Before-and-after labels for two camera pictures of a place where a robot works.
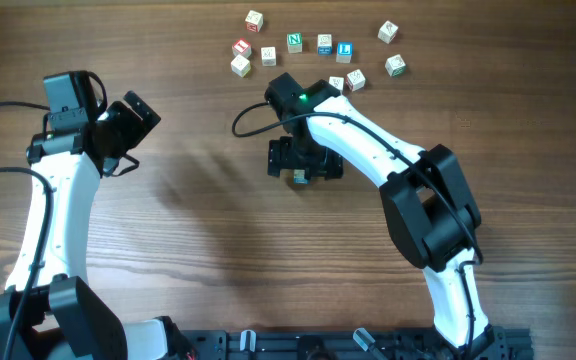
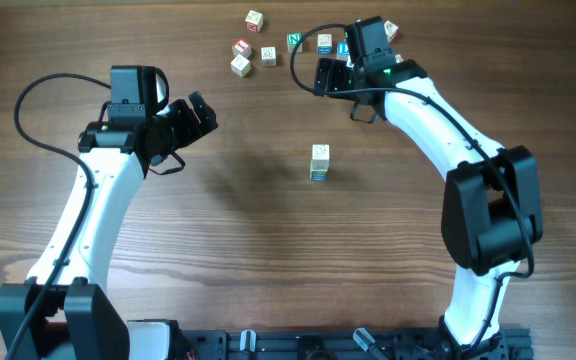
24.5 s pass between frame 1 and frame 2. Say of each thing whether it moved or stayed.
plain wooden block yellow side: stayed
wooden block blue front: stayed
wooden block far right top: stayed
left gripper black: moved
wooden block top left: stayed
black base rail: stayed
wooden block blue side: moved
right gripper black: moved
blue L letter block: stayed
